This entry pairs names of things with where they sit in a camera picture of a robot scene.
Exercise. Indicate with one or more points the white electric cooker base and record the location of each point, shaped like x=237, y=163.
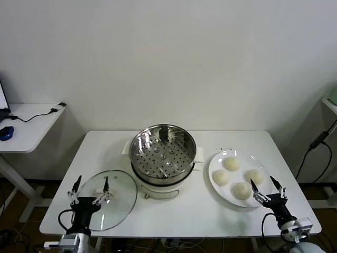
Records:
x=160, y=191

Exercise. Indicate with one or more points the white side table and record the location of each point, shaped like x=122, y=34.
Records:
x=31, y=131

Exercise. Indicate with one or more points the white table leg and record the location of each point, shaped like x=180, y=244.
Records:
x=99, y=245
x=255, y=245

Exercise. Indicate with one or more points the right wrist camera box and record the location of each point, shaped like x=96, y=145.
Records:
x=303, y=226

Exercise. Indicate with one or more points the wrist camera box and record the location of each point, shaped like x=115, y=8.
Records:
x=303, y=226
x=67, y=241

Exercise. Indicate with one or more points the white round plate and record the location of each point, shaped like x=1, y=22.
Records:
x=223, y=195

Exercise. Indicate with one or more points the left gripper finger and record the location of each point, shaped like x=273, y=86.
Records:
x=73, y=196
x=106, y=184

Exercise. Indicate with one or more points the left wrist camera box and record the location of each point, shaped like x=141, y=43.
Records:
x=67, y=241

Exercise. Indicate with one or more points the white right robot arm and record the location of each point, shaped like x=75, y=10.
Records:
x=305, y=247

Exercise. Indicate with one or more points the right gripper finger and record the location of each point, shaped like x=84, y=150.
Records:
x=259, y=197
x=282, y=192

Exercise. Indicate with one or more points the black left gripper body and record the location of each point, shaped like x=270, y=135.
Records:
x=84, y=210

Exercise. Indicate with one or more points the blue computer mouse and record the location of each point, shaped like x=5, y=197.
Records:
x=6, y=133

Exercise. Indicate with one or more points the stainless steel steamer basket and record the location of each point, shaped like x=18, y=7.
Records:
x=163, y=158

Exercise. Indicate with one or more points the glass pot lid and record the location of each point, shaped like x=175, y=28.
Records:
x=118, y=200

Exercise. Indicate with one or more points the white power strip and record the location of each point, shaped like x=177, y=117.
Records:
x=173, y=243

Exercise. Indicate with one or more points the laptop screen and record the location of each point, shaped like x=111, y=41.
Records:
x=3, y=100

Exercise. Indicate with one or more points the white steamed baozi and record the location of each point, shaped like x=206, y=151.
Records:
x=241, y=191
x=232, y=164
x=221, y=177
x=256, y=175

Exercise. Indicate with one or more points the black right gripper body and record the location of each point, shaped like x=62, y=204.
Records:
x=279, y=206

